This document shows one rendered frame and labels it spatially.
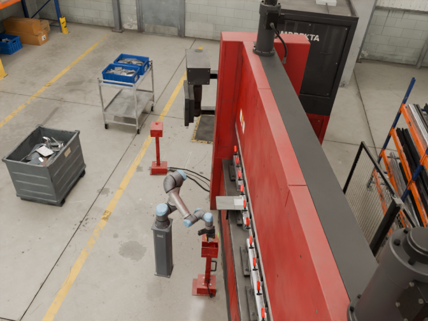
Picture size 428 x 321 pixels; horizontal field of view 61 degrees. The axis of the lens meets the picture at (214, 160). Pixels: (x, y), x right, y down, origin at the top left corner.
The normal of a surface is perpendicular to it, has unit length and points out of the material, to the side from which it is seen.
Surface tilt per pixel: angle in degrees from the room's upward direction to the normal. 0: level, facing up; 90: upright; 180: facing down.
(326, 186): 0
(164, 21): 90
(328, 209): 0
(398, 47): 90
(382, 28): 90
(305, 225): 0
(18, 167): 90
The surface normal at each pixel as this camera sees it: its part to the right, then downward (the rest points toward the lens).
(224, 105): 0.06, 0.62
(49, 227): 0.06, -0.78
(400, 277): -0.71, 0.40
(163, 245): -0.18, 0.61
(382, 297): -0.87, 0.26
